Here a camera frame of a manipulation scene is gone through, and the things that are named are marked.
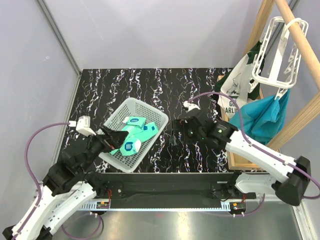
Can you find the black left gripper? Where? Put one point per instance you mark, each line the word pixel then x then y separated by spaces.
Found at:
pixel 109 144

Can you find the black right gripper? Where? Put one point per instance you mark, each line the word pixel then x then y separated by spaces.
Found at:
pixel 180 125

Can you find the mint green sock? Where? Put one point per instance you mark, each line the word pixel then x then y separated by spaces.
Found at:
pixel 131 146
pixel 137 127

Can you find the white plastic clip hanger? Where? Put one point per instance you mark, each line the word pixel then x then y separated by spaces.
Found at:
pixel 293 61

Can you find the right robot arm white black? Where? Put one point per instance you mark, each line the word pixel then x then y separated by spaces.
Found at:
pixel 286 177

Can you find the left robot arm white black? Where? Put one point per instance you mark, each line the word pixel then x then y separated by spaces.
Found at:
pixel 66 187

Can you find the white plastic mesh basket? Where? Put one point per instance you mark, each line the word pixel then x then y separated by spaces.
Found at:
pixel 136 108

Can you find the white green t-shirt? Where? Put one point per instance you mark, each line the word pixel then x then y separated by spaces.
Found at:
pixel 239 84

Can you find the teal blue shirt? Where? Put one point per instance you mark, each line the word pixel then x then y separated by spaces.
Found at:
pixel 264 118

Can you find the aluminium corner profile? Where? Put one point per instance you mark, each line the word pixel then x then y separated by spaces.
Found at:
pixel 58 35

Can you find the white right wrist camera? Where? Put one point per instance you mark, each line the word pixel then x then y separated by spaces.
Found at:
pixel 188 106

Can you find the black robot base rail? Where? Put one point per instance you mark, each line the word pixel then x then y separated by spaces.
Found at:
pixel 170 190

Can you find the white slotted cable duct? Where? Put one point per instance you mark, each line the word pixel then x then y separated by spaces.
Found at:
pixel 94 206

